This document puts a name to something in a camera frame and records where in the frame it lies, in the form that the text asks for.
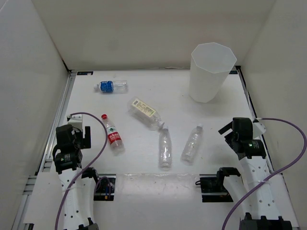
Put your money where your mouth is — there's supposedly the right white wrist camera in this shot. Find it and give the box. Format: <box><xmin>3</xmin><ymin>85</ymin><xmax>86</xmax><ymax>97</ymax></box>
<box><xmin>252</xmin><ymin>119</ymin><xmax>267</xmax><ymax>139</ymax></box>

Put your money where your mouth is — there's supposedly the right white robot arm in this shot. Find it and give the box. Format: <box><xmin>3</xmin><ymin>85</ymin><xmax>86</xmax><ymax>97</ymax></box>
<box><xmin>215</xmin><ymin>117</ymin><xmax>292</xmax><ymax>230</ymax></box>

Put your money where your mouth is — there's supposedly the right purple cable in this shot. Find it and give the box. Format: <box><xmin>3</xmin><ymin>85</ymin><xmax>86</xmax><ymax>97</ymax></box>
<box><xmin>221</xmin><ymin>117</ymin><xmax>307</xmax><ymax>230</ymax></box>

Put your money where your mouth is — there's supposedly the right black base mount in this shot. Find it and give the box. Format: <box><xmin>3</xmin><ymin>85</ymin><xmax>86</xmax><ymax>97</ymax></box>
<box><xmin>195</xmin><ymin>174</ymin><xmax>233</xmax><ymax>203</ymax></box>

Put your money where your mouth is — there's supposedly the large green label bottle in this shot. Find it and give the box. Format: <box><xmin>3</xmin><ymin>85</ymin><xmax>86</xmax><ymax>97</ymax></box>
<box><xmin>127</xmin><ymin>97</ymin><xmax>165</xmax><ymax>130</ymax></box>

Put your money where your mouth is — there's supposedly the right aluminium frame rail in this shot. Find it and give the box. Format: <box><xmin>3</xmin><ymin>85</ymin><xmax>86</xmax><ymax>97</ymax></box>
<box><xmin>235</xmin><ymin>65</ymin><xmax>299</xmax><ymax>230</ymax></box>

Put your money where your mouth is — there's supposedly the red label plastic bottle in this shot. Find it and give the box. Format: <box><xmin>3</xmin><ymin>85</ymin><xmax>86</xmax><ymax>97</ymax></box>
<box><xmin>101</xmin><ymin>114</ymin><xmax>125</xmax><ymax>154</ymax></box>

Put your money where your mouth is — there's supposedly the aluminium frame rail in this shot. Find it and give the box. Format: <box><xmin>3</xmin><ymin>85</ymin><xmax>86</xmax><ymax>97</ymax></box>
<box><xmin>235</xmin><ymin>65</ymin><xmax>299</xmax><ymax>230</ymax></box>
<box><xmin>12</xmin><ymin>70</ymin><xmax>76</xmax><ymax>230</ymax></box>

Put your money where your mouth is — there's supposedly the blue label plastic bottle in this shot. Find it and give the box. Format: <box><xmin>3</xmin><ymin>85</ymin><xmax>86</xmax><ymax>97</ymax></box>
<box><xmin>94</xmin><ymin>80</ymin><xmax>128</xmax><ymax>94</ymax></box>

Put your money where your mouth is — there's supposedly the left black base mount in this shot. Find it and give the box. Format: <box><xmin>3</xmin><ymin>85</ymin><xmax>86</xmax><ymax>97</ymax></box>
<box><xmin>94</xmin><ymin>175</ymin><xmax>116</xmax><ymax>201</ymax></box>

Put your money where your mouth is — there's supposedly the left aluminium frame rail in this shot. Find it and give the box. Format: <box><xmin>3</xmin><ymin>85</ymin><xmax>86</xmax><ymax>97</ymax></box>
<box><xmin>12</xmin><ymin>70</ymin><xmax>76</xmax><ymax>230</ymax></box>

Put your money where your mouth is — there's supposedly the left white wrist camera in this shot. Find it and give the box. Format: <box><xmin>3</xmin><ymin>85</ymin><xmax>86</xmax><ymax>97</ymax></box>
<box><xmin>67</xmin><ymin>114</ymin><xmax>83</xmax><ymax>132</ymax></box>

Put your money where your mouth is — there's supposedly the clear bottle white cap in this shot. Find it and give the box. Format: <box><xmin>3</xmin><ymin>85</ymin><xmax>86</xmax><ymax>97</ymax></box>
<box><xmin>181</xmin><ymin>124</ymin><xmax>203</xmax><ymax>164</ymax></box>

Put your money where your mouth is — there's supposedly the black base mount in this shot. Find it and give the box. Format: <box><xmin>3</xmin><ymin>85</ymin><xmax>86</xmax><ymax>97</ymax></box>
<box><xmin>195</xmin><ymin>174</ymin><xmax>233</xmax><ymax>203</ymax></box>
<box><xmin>94</xmin><ymin>175</ymin><xmax>116</xmax><ymax>201</ymax></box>

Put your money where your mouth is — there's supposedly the white plastic bin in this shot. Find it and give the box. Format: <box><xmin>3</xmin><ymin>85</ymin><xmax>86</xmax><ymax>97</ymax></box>
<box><xmin>189</xmin><ymin>42</ymin><xmax>237</xmax><ymax>103</ymax></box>

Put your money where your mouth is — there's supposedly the clear bottle without label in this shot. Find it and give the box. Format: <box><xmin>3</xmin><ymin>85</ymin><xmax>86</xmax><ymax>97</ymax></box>
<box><xmin>159</xmin><ymin>126</ymin><xmax>172</xmax><ymax>170</ymax></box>

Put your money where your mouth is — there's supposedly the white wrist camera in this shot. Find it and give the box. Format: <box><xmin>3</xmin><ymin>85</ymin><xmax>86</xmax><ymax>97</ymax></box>
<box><xmin>67</xmin><ymin>114</ymin><xmax>83</xmax><ymax>132</ymax></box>
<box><xmin>252</xmin><ymin>119</ymin><xmax>267</xmax><ymax>139</ymax></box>

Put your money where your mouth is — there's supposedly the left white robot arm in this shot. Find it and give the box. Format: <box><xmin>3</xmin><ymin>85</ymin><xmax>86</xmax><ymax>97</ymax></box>
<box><xmin>52</xmin><ymin>124</ymin><xmax>101</xmax><ymax>230</ymax></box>

